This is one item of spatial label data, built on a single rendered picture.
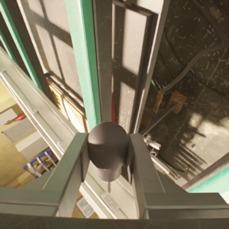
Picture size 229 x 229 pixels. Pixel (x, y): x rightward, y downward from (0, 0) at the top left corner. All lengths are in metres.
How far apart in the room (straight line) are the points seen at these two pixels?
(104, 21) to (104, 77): 0.08
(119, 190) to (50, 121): 0.29
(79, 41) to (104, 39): 0.03
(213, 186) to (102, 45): 0.20
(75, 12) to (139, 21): 0.33
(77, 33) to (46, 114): 0.39
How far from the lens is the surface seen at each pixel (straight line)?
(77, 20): 0.20
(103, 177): 0.18
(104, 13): 0.20
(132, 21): 0.52
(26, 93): 0.66
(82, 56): 0.22
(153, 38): 0.53
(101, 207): 0.84
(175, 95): 1.28
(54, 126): 0.52
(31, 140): 9.83
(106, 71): 0.24
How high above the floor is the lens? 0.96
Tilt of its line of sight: 26 degrees down
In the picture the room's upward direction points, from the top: 127 degrees counter-clockwise
